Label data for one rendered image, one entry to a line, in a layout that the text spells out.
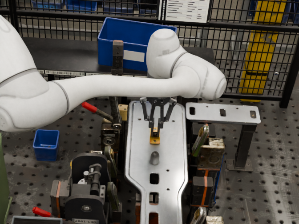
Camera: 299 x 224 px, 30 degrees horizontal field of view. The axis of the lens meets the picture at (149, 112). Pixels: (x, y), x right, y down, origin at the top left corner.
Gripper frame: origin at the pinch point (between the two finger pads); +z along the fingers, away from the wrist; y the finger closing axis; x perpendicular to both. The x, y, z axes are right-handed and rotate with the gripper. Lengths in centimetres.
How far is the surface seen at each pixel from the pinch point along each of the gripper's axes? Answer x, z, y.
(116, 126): -2.7, -1.7, -14.1
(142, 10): 163, 53, -6
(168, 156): -9.6, 4.8, 5.0
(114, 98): -1.8, -14.4, -15.1
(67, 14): 55, -11, -39
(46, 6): 166, 56, -68
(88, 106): -0.6, -9.2, -24.3
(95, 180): -38.5, -13.8, -18.5
